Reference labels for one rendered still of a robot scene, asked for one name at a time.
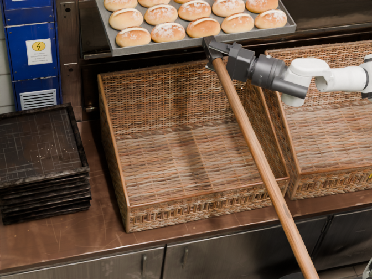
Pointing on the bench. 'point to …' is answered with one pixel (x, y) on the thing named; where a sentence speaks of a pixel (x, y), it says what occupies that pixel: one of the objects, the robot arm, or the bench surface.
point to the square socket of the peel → (210, 49)
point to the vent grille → (37, 99)
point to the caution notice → (39, 51)
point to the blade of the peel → (290, 26)
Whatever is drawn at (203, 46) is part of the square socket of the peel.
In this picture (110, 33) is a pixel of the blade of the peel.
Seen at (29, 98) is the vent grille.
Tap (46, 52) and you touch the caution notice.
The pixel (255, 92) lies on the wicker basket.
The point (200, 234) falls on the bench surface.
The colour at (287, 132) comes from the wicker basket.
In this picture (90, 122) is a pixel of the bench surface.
